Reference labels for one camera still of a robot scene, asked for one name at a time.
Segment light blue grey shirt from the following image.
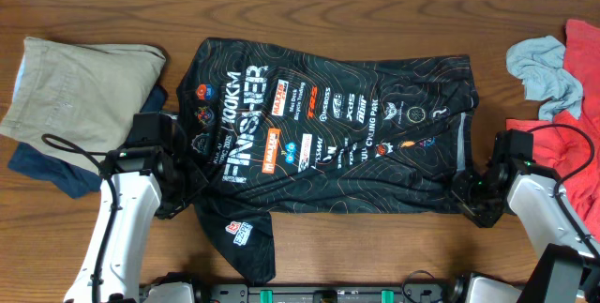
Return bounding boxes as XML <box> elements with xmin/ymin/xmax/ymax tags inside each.
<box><xmin>505</xmin><ymin>36</ymin><xmax>583</xmax><ymax>121</ymax></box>

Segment black printed cycling jersey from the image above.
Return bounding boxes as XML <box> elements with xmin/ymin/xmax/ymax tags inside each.
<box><xmin>176</xmin><ymin>38</ymin><xmax>478</xmax><ymax>284</ymax></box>

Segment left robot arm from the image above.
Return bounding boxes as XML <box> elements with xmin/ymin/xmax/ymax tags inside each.
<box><xmin>64</xmin><ymin>113</ymin><xmax>208</xmax><ymax>303</ymax></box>

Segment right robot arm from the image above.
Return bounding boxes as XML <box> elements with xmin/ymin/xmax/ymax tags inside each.
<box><xmin>446</xmin><ymin>129</ymin><xmax>599</xmax><ymax>303</ymax></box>

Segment red orange shirt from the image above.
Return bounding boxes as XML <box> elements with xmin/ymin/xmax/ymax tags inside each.
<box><xmin>505</xmin><ymin>18</ymin><xmax>600</xmax><ymax>243</ymax></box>

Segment folded beige trousers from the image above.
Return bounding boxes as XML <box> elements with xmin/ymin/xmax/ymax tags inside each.
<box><xmin>1</xmin><ymin>38</ymin><xmax>166</xmax><ymax>173</ymax></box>

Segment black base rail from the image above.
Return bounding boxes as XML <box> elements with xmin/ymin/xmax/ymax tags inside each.
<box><xmin>140</xmin><ymin>269</ymin><xmax>531</xmax><ymax>303</ymax></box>

